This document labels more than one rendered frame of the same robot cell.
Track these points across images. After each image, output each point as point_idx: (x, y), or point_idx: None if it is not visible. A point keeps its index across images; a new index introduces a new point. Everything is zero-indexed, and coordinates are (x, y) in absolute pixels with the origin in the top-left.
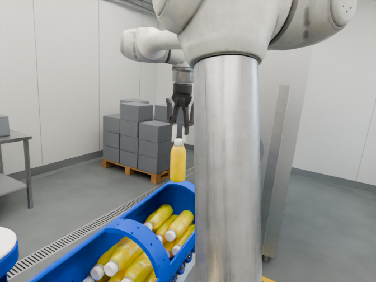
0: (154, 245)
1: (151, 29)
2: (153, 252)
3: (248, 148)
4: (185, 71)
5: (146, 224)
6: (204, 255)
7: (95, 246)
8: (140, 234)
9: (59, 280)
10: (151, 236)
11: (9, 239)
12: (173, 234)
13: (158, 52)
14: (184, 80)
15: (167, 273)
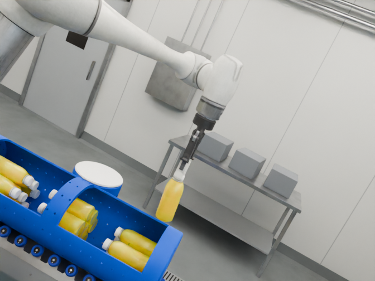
0: (61, 198)
1: (187, 52)
2: (56, 199)
3: None
4: (200, 100)
5: (118, 227)
6: None
7: (87, 199)
8: (69, 187)
9: (56, 187)
10: (70, 195)
11: (109, 184)
12: (105, 242)
13: (177, 71)
14: (196, 109)
15: (48, 224)
